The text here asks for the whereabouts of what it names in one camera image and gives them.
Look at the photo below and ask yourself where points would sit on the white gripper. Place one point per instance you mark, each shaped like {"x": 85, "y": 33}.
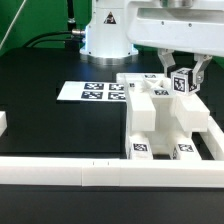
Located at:
{"x": 194, "y": 26}

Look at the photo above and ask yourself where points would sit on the white tagged cube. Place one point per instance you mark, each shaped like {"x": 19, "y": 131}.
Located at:
{"x": 182, "y": 82}

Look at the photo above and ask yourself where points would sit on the white chair back frame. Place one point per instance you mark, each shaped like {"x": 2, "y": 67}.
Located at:
{"x": 153, "y": 105}

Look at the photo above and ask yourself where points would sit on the white chair seat part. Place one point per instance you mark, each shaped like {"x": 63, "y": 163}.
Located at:
{"x": 165, "y": 120}

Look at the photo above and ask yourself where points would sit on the white U-shaped fence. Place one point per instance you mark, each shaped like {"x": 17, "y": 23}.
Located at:
{"x": 119, "y": 172}

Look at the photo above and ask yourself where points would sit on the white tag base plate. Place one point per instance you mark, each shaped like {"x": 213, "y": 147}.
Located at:
{"x": 92, "y": 91}

